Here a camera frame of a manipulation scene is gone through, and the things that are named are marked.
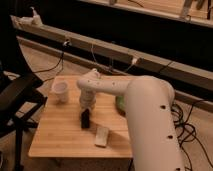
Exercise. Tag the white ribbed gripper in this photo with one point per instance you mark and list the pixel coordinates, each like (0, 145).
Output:
(87, 100)

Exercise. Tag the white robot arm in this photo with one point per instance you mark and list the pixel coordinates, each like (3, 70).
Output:
(148, 102)

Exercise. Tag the white ceramic cup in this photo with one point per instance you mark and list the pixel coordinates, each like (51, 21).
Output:
(61, 90)

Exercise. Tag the green bowl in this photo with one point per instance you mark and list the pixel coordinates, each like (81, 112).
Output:
(120, 105)

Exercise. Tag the white sponge block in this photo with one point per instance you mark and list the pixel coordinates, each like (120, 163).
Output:
(101, 137)

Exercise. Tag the wooden table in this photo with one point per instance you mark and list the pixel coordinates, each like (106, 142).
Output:
(59, 133)

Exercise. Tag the black chair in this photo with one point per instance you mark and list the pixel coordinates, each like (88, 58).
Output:
(19, 100)

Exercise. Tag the white object on beam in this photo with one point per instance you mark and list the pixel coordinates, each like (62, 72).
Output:
(34, 20)

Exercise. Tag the long wooden beam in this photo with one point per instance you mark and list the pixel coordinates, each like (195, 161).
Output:
(113, 59)

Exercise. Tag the white cable plug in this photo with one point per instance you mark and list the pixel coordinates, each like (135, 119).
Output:
(134, 61)

